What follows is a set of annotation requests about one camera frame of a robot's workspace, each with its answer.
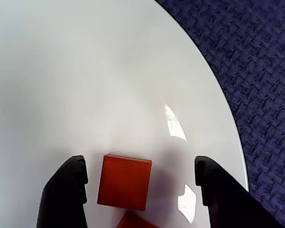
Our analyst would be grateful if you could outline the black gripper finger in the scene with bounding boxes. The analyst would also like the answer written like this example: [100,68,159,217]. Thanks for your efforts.
[194,155,285,228]
[36,155,89,228]

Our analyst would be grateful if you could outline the red cube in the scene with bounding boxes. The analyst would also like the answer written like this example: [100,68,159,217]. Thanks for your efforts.
[115,210,161,228]
[96,153,152,211]

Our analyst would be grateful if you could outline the white round plate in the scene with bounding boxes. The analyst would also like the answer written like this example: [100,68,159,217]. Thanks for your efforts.
[0,0,249,228]

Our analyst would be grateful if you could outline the blue woven table cloth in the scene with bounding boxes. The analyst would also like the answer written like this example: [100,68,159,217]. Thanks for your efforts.
[155,0,285,228]

